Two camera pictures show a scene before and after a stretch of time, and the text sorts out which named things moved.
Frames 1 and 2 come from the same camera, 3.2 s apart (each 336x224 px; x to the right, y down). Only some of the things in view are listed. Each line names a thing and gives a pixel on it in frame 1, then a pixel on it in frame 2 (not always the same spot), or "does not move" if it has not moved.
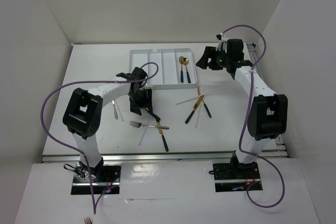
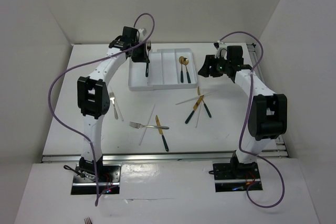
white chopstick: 199,115 does not move
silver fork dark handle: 156,117 → 148,46
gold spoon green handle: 185,61 does not move
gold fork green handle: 208,112 does not move
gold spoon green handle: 181,60 does not move
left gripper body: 139,99 → 138,54
